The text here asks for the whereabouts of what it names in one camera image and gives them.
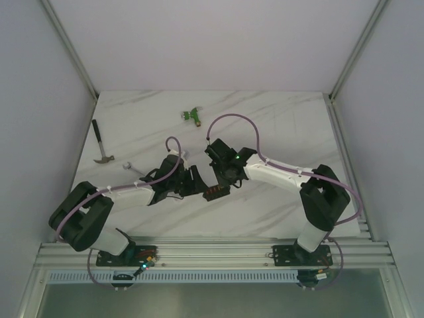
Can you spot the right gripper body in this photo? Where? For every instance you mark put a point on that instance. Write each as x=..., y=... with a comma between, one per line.
x=212, y=164

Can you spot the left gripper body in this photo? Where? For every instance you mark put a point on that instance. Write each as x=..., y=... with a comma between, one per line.
x=187, y=181

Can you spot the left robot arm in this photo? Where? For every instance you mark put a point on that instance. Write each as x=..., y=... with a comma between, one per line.
x=81, y=223

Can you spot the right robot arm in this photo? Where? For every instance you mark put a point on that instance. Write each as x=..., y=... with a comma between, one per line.
x=323, y=197

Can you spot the silver open-end wrench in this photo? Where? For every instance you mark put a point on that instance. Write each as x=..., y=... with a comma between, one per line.
x=129, y=166

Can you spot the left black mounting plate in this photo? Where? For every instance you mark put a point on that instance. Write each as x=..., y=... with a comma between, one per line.
x=132, y=256

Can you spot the black mounting plate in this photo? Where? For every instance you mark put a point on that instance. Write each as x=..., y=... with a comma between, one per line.
x=132, y=256
x=294, y=255

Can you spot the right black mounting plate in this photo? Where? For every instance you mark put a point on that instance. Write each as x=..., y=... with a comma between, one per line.
x=294, y=255

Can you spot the claw hammer black handle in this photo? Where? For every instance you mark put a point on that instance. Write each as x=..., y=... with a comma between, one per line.
x=104, y=158

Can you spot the white slotted cable duct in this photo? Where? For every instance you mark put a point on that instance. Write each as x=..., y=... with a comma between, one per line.
x=172, y=276

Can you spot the left aluminium frame post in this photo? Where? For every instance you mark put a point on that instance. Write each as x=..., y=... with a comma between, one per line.
x=69, y=48

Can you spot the aluminium frame post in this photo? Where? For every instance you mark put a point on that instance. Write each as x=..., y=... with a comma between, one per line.
x=359, y=47
x=69, y=48

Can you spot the right aluminium frame post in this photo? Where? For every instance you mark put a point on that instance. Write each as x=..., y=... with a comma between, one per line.
x=359, y=47

